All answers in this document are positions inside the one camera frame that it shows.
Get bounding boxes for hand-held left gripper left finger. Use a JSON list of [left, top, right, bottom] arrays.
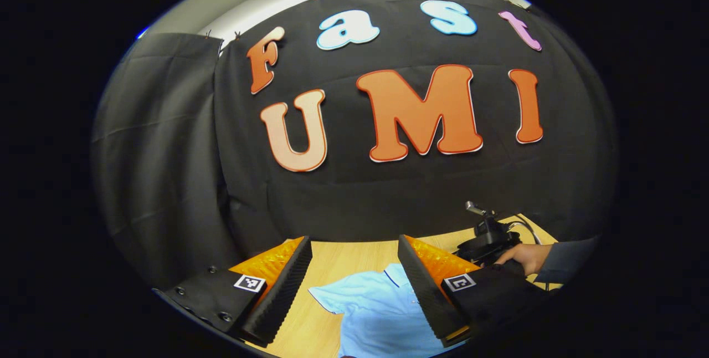
[[152, 236, 314, 347]]

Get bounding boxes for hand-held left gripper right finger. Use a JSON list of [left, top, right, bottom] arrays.
[[398, 234, 547, 347]]

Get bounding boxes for light blue T-shirt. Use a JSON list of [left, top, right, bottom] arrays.
[[308, 263, 450, 358]]

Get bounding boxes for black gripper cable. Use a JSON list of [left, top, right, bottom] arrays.
[[505, 218, 543, 246]]

